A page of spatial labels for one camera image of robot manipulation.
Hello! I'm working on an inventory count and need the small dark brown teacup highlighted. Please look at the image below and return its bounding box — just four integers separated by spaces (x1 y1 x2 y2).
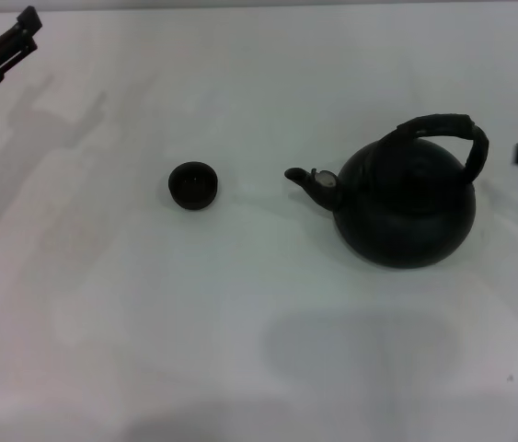
167 160 221 212

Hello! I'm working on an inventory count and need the black round teapot with handle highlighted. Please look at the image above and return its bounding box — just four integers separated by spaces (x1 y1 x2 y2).
283 112 491 271

